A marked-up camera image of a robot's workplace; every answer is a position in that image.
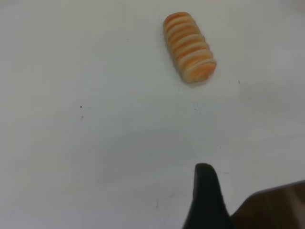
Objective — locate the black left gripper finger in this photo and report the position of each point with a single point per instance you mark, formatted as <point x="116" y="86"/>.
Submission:
<point x="207" y="200"/>

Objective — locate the striped orange cream bread roll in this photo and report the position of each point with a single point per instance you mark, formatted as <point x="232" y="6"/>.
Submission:
<point x="189" y="47"/>

